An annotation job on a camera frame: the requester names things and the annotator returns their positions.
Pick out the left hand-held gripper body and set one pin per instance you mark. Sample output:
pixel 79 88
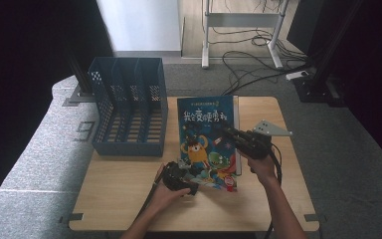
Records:
pixel 174 176

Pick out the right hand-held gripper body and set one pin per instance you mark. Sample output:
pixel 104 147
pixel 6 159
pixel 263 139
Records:
pixel 257 142

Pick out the blue picture book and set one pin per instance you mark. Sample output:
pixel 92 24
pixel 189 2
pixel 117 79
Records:
pixel 205 113

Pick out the blue plastic file rack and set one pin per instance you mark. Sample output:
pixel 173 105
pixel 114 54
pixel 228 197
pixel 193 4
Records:
pixel 129 149

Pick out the person's left hand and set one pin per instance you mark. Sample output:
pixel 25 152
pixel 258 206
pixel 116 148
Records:
pixel 167 197

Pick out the person's right hand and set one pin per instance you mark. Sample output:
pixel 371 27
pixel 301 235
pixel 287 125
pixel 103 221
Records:
pixel 262 169

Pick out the white power strip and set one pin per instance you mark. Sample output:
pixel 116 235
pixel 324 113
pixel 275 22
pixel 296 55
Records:
pixel 296 75

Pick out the black metal stand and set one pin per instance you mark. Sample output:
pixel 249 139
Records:
pixel 318 83
pixel 81 79

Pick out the dark curtain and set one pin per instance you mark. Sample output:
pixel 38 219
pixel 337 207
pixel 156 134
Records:
pixel 378 66
pixel 20 66

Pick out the white metal desk frame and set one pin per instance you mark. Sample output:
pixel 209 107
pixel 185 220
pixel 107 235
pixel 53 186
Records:
pixel 242 20

